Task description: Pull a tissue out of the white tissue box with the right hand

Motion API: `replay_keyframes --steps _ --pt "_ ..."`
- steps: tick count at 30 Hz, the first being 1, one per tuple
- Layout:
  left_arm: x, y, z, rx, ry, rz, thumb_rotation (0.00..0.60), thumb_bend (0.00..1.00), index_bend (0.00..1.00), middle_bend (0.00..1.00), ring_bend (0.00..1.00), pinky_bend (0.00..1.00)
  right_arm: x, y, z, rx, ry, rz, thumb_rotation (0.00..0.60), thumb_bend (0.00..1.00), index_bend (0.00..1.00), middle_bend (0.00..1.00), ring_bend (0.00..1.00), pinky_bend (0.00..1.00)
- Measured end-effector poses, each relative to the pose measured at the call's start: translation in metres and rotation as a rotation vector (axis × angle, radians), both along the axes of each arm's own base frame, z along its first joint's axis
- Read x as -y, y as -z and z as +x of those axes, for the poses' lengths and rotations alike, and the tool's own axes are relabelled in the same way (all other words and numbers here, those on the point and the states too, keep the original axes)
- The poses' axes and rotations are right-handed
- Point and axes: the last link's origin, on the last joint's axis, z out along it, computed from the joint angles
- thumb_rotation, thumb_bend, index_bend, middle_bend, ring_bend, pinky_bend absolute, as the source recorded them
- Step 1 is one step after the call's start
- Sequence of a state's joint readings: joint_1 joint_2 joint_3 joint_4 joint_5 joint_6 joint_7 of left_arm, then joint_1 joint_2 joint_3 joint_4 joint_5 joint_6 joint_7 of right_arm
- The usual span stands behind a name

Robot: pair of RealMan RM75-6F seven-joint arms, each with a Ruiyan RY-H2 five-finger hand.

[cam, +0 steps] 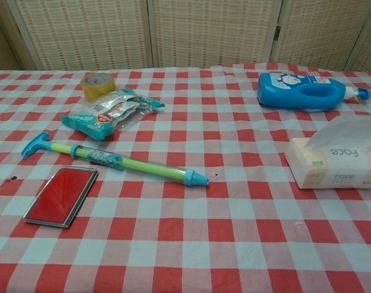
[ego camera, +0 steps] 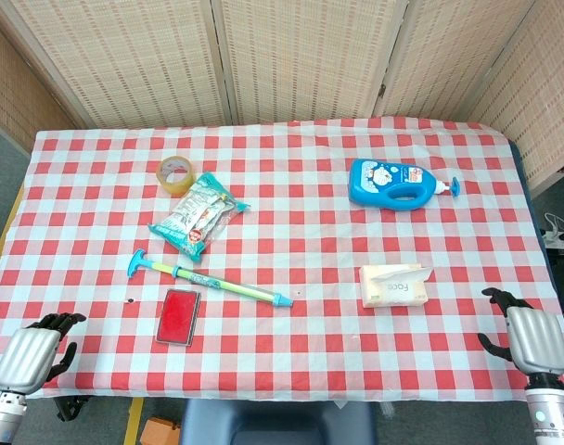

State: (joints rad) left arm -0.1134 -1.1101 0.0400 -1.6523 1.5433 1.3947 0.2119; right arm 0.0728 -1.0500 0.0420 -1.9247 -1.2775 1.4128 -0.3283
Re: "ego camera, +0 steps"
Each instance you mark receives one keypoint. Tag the teal green toy water pump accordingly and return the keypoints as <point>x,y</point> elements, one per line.
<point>208,279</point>

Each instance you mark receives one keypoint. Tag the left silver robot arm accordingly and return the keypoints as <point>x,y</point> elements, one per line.
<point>3,415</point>

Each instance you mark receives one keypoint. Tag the orange box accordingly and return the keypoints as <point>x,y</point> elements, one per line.
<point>159,431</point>

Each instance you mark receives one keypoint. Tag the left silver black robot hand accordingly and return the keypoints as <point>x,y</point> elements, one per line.
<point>26,354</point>

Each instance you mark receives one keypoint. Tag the woven bamboo folding screen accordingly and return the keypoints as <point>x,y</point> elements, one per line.
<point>282,60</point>

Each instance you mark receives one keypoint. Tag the red stamp ink pad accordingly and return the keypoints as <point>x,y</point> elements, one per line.
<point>178,317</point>

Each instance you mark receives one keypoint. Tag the yellow white tissue pack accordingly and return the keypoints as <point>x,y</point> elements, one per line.
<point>393,287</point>

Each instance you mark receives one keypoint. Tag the red white checkered tablecloth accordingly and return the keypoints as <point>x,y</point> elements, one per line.
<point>273,259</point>

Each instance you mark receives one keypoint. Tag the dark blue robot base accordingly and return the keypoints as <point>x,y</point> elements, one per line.
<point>277,421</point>

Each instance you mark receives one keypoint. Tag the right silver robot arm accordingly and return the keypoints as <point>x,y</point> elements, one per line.
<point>552,408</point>

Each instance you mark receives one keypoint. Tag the blue detergent pump bottle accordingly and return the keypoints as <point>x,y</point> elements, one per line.
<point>393,184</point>

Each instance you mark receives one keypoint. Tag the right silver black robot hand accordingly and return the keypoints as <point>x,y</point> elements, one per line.
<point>537,343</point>

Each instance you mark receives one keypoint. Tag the teal snack bag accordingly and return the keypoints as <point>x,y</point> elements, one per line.
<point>199,214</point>

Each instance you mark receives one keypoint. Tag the clear packing tape roll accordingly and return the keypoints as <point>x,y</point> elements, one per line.
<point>175,175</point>

